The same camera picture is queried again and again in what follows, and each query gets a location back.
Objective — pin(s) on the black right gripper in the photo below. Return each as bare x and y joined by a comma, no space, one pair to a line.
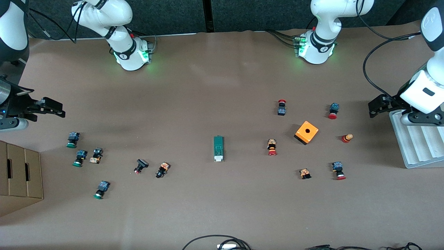
18,104

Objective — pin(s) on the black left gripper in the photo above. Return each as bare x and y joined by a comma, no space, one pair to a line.
391,102

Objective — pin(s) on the green load switch white lever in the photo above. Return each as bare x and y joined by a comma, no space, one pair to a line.
218,147

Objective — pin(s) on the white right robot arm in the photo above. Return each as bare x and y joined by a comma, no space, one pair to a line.
118,14

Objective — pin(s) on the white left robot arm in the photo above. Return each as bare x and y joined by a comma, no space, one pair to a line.
326,21

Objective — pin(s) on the green push button blue block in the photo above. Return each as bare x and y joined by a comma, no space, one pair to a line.
101,189
73,140
80,158

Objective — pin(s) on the red mushroom button blue block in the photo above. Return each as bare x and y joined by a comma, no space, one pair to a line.
333,111
338,170

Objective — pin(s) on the red yellow button head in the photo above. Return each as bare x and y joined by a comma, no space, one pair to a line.
347,138

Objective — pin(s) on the grey ribbed plastic tray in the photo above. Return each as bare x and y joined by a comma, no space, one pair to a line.
423,146

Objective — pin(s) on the brown cardboard box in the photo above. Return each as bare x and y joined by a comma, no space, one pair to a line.
20,173

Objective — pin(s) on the red button black block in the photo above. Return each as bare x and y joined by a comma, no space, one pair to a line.
281,108

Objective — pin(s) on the small orange black contact block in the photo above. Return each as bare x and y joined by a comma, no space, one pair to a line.
305,173

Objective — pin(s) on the black red push button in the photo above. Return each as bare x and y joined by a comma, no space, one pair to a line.
141,166

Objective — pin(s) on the red button orange yellow block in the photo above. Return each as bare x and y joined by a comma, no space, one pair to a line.
271,147

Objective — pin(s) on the black button orange block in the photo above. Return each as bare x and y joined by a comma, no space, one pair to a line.
162,169

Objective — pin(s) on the brown paper table cover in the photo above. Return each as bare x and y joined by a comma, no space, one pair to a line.
222,208

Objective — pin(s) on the white plug connector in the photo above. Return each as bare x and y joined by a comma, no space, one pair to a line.
227,247

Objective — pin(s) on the beige black switch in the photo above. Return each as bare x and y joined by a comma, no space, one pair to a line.
96,155

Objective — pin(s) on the orange button enclosure box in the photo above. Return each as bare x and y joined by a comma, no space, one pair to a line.
306,132

